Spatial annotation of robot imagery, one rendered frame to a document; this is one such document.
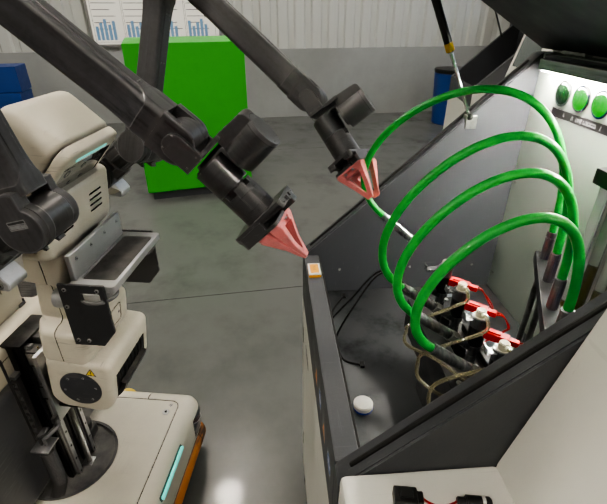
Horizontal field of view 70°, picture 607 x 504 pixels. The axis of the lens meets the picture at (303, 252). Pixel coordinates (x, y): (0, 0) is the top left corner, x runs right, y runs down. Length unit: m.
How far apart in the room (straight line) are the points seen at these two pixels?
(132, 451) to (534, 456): 1.27
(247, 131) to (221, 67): 3.37
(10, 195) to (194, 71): 3.26
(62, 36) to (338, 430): 0.68
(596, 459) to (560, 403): 0.07
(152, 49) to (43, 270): 0.55
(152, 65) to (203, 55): 2.82
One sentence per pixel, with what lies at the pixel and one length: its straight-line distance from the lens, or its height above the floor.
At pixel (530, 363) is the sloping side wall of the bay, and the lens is 0.61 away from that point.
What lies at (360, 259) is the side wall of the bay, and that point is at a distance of 1.21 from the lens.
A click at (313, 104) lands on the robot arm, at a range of 0.95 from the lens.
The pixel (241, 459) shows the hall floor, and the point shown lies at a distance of 1.89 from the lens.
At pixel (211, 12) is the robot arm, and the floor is 1.53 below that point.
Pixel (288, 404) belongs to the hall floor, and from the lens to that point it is 2.05.
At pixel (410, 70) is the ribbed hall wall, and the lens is 7.82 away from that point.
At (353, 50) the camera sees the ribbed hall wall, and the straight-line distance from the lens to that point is 7.46.
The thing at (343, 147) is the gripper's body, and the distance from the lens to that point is 0.93.
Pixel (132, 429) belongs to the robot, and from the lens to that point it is 1.71.
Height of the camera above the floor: 1.54
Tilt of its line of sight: 29 degrees down
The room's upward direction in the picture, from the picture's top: straight up
